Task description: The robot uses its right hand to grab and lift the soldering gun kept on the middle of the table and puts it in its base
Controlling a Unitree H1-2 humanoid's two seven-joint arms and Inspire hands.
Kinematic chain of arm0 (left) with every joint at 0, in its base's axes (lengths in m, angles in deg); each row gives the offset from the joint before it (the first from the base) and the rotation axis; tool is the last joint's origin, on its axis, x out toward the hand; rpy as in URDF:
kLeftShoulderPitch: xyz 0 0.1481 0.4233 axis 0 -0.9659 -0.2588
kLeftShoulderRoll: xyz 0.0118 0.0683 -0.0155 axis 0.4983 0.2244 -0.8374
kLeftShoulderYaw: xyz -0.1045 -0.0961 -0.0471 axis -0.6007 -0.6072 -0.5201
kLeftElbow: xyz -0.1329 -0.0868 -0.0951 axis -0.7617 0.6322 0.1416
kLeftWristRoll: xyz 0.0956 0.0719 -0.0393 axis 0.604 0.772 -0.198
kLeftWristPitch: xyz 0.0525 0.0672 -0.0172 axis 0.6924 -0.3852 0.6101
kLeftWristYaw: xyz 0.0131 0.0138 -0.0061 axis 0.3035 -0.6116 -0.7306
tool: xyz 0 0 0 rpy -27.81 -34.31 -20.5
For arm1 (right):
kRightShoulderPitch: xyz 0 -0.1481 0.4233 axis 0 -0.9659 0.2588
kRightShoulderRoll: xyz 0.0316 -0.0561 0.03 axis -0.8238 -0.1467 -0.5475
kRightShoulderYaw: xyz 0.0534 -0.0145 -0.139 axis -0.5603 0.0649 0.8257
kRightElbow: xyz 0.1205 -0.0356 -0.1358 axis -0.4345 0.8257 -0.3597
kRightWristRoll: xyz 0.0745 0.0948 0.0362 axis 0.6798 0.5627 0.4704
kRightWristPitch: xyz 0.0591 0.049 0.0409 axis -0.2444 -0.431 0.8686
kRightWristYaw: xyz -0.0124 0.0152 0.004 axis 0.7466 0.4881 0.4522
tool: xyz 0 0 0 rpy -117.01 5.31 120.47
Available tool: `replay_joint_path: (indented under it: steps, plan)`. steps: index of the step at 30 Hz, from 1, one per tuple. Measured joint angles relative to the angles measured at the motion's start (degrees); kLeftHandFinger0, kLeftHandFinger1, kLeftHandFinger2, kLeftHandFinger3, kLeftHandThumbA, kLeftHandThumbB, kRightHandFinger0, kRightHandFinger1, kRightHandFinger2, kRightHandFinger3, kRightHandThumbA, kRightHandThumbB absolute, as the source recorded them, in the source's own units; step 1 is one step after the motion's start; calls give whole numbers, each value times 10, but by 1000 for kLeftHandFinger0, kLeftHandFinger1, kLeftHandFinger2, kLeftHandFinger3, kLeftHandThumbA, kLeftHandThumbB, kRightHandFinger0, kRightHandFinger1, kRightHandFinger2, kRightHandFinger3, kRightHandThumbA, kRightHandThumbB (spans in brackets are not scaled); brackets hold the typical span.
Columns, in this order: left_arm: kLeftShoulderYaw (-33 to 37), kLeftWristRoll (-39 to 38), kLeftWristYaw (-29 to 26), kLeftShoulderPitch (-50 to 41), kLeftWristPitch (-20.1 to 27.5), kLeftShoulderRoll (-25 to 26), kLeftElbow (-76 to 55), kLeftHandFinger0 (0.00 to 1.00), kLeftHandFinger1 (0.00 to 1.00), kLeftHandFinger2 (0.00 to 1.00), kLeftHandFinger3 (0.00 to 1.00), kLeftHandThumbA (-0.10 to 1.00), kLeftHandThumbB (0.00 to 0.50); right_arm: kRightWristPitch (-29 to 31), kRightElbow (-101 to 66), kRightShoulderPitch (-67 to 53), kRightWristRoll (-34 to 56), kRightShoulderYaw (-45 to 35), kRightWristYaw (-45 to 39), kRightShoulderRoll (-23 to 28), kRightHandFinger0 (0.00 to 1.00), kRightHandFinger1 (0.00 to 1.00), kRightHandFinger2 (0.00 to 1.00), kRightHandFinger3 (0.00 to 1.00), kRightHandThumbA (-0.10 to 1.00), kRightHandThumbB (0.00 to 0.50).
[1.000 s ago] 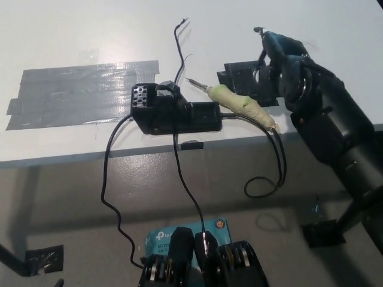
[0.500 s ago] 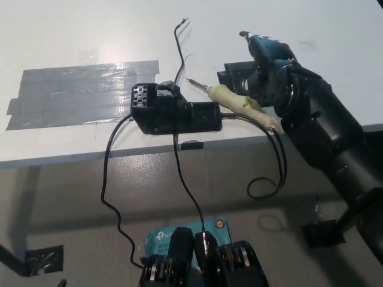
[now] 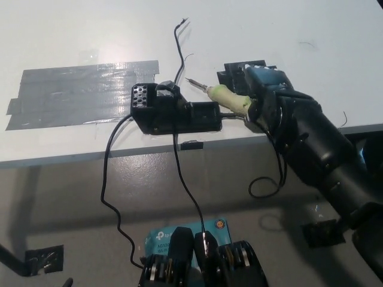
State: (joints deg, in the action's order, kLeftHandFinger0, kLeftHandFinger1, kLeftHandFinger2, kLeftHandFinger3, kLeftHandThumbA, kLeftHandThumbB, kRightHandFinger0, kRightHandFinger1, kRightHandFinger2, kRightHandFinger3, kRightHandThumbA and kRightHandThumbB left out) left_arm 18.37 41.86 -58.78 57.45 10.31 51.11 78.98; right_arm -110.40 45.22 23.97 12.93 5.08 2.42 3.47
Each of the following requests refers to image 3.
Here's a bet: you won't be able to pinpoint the thin black frayed-end cable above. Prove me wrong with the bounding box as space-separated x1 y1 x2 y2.
173 17 210 258

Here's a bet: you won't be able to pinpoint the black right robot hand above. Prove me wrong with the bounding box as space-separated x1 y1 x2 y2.
244 64 296 135

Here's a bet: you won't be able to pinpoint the dark object under table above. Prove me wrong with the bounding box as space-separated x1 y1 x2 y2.
344 133 383 180

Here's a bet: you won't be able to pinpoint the black soldering station base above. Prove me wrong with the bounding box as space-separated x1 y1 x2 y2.
131 80 223 136

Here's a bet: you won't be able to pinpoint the tape-wrapped soldering iron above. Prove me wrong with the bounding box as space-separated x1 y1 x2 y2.
185 77 255 116

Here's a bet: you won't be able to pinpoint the teal tp-link box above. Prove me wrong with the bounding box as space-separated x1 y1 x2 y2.
145 218 233 267

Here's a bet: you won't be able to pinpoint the square black tape patch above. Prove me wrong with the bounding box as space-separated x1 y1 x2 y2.
217 59 278 93

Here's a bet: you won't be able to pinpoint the small black tape strip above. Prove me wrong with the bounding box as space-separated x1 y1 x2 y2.
180 140 203 151

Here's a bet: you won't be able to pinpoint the black soldering iron cable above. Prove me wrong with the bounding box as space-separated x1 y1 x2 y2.
220 111 288 199

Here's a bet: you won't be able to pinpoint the black table leg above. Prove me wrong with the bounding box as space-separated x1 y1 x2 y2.
0 243 39 277

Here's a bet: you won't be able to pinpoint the black power cable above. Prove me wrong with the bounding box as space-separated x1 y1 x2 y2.
101 115 147 268

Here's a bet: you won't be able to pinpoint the grey duct tape patch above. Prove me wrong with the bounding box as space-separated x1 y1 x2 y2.
4 60 160 132

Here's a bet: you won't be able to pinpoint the black robot torso blocks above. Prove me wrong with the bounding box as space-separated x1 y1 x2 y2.
138 226 269 287

